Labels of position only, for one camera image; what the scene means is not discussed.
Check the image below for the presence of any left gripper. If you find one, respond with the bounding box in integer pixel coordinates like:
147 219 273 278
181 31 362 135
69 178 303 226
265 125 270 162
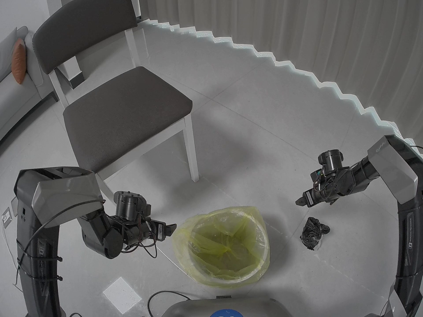
127 221 167 245

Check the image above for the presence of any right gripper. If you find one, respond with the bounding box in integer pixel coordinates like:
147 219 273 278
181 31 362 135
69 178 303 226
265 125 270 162
303 186 335 208

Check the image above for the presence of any yellow plastic bag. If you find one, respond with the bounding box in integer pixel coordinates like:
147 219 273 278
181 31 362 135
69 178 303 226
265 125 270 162
173 205 271 288

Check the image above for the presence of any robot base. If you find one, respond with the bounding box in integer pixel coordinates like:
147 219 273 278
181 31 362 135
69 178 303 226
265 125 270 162
165 296 288 317

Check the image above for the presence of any crumpled black plastic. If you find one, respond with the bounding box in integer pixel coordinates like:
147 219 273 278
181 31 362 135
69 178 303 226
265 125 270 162
300 217 331 252

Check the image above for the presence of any grey chair with white legs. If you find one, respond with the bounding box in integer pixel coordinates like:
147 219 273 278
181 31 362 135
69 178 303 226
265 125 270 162
32 0 199 207

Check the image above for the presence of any pale pleated curtain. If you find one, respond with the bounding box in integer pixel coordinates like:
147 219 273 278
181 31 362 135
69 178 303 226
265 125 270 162
135 0 423 144

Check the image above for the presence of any pale grey sofa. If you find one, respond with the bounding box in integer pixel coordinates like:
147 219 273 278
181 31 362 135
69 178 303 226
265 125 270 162
0 26 58 144

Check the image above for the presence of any orange cushion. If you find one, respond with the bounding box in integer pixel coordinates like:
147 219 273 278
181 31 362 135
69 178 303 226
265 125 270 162
11 39 26 85

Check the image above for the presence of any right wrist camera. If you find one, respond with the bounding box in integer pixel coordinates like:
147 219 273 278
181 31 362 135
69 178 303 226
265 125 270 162
310 169 326 186

